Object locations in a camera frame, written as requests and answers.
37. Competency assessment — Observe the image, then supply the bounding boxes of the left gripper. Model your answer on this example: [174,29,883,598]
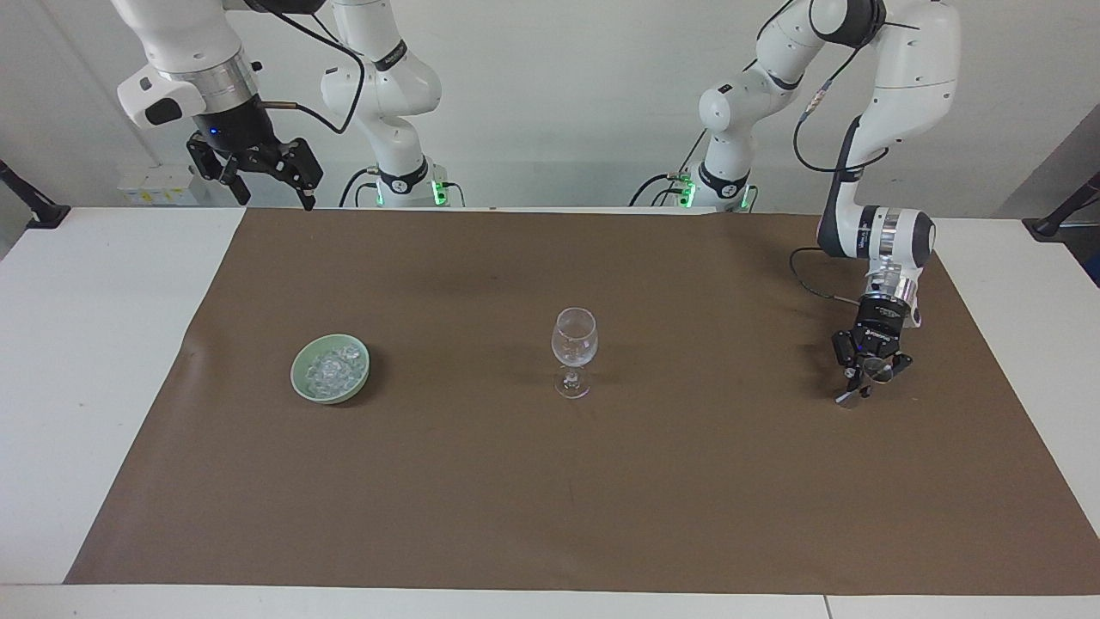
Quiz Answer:
[830,293,917,407]

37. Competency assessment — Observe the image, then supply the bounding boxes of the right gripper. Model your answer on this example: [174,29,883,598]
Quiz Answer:
[186,93,326,212]

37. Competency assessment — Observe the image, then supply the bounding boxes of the green ceramic bowl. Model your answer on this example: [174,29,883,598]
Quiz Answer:
[290,334,372,406]

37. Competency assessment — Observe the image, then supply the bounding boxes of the black stand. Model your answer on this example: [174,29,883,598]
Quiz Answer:
[0,159,71,230]
[1022,170,1100,242]

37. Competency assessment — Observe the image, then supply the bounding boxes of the black cable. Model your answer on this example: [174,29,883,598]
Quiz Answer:
[629,129,707,208]
[246,0,367,135]
[789,247,864,305]
[791,43,889,175]
[339,167,381,208]

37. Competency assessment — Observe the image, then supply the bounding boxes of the clear wine glass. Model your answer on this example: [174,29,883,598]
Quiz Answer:
[550,307,600,400]

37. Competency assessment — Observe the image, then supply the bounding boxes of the clear ice cube pile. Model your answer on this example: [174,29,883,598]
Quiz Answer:
[308,344,365,393]

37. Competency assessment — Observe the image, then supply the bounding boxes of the white socket box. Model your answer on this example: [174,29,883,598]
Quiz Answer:
[115,166,200,207]

